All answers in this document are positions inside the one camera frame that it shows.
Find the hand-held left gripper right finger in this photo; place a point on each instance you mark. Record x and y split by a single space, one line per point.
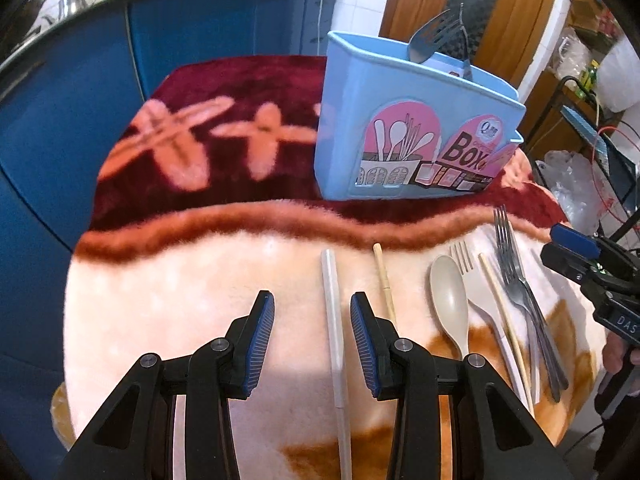
364 345

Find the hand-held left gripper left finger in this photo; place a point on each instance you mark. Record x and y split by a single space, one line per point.
261 340

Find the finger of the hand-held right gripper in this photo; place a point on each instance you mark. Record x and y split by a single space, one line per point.
575 241
567 265

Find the white plastic chopstick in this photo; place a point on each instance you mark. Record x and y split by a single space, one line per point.
335 320

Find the silver metal fork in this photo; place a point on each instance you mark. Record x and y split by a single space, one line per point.
507 250
547 360

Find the bamboo chopstick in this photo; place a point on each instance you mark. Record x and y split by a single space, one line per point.
505 320
384 280

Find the beige plastic fork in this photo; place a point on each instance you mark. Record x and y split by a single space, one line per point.
480 300

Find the beige plastic spoon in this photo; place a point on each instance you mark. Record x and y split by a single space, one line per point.
449 290

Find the blue plastic utensil box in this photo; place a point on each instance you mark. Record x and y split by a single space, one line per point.
400 125

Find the person's right hand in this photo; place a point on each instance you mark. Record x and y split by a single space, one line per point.
619 357

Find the clear plastic bag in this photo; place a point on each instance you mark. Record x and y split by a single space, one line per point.
570 180

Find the red and peach fleece blanket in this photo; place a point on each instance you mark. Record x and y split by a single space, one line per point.
200 270

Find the black metal rack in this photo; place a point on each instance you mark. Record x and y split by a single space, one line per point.
580 115

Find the large white plastic bag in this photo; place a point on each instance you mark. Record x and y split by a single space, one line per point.
622 75

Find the small white plastic bag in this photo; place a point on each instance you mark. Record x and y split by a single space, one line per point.
572 57

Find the wooden door with glass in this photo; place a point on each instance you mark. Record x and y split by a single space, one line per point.
520 20

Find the blue kitchen cabinet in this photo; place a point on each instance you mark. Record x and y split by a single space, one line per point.
65 125

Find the steel kettle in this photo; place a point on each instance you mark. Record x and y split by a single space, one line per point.
75 1

